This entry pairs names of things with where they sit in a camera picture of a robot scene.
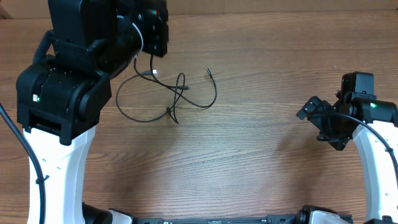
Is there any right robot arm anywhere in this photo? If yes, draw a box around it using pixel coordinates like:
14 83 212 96
297 72 397 223

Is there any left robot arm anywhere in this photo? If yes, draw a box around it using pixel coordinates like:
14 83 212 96
16 0 169 223

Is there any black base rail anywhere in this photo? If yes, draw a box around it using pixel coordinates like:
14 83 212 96
83 205 355 224

